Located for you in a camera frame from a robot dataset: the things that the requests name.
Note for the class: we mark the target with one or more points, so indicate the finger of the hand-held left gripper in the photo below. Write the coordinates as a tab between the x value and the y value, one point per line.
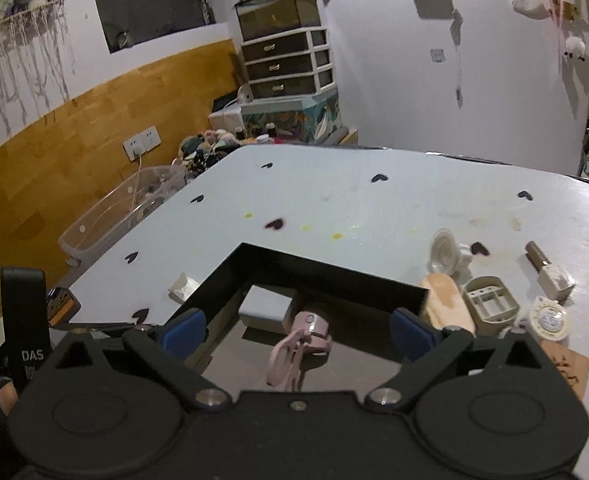
104	327

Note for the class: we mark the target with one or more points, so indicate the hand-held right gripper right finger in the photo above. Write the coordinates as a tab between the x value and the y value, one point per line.
410	339

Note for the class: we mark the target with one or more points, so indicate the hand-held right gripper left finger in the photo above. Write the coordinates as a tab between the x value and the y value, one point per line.
184	334

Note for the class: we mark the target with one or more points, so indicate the beige wooden block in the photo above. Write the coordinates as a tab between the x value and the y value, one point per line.
447	305

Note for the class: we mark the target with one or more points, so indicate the grey plastic holder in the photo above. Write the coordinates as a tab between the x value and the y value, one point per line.
491	305

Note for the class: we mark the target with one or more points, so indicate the black square box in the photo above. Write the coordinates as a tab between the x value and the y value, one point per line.
324	275

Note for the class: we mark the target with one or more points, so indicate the round white tape measure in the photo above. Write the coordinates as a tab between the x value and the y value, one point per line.
549	320

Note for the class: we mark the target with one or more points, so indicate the brown white bottle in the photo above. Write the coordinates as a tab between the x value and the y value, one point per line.
549	270

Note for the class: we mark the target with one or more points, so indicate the carved wooden coaster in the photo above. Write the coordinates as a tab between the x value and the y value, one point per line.
569	367

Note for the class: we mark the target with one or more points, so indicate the person's left hand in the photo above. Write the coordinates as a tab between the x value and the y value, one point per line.
5	397

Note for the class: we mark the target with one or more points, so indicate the orange black device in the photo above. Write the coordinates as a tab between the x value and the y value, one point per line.
63	305

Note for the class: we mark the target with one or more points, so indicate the folded white paper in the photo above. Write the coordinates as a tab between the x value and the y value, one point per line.
182	286

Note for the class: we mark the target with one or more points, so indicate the small white box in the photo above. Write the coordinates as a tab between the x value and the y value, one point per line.
267	309

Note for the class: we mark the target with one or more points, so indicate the pink eyelash curler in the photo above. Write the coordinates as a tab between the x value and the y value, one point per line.
302	342

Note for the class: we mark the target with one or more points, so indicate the clear plastic storage bin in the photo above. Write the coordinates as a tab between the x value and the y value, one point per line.
119	215

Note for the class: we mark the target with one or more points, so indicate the pile of plush toys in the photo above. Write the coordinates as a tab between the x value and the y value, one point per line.
209	150

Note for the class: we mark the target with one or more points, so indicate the white carton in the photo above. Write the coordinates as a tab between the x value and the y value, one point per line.
226	117

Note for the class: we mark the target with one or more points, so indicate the printed storage box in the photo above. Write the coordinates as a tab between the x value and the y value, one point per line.
294	120

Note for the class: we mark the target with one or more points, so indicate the white drawer cabinet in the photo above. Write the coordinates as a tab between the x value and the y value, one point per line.
287	62

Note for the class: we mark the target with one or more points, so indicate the white plush sheep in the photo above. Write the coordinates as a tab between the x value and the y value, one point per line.
574	47

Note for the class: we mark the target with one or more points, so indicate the glass fish tank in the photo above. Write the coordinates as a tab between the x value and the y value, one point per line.
277	12

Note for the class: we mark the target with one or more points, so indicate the white wall socket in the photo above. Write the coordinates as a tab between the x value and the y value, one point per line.
142	142

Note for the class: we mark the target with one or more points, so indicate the macrame wall hanging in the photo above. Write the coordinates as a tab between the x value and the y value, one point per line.
22	35

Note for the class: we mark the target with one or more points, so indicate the white wall switch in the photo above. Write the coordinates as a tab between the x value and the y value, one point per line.
438	55

